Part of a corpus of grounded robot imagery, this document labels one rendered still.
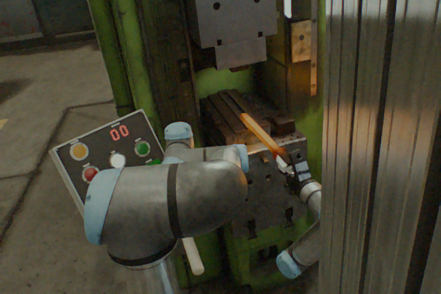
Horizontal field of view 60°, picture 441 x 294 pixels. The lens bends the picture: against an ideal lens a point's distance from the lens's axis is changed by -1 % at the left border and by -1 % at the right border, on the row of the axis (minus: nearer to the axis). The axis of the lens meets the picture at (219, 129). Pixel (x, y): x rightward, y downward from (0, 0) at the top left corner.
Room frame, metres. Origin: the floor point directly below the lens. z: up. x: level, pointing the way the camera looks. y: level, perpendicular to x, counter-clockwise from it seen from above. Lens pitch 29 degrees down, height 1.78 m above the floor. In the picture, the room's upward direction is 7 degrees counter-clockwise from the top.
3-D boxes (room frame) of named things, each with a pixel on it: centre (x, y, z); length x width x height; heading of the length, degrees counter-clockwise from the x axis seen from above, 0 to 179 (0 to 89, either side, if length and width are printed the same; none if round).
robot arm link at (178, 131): (0.92, 0.11, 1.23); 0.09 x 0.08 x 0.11; 176
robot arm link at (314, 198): (0.84, -0.28, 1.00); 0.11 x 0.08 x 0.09; 14
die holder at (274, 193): (1.61, -0.12, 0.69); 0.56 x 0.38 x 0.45; 14
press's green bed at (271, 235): (1.61, -0.12, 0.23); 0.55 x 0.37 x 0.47; 14
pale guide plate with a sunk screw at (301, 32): (1.59, -0.39, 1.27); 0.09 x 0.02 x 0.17; 104
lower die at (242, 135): (1.59, -0.07, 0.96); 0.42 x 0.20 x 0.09; 14
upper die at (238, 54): (1.59, -0.07, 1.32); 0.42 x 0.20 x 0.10; 14
